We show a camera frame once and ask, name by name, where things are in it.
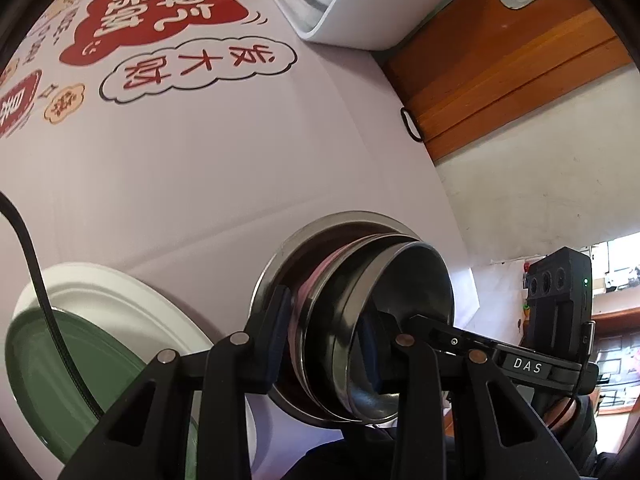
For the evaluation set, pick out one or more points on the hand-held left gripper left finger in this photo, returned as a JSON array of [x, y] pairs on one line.
[[272, 330]]

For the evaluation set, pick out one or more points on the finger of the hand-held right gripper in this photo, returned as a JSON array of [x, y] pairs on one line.
[[450, 337]]

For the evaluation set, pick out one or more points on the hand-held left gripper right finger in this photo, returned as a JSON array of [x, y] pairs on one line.
[[367, 342]]

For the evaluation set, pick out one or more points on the wide-rimmed steel bowl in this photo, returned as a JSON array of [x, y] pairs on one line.
[[320, 225]]

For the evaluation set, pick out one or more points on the white paper plate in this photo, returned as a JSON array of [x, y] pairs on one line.
[[125, 290]]

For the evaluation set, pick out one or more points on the green plate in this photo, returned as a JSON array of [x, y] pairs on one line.
[[100, 360]]

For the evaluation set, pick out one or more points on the person's right hand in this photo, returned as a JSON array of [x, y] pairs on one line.
[[562, 410]]

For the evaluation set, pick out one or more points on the printed pink tablecloth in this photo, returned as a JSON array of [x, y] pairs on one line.
[[200, 160]]

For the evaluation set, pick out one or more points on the orange wooden door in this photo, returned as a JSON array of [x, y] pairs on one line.
[[500, 60]]

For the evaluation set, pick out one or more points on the white sterilizer cabinet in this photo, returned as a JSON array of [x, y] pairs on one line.
[[360, 15]]

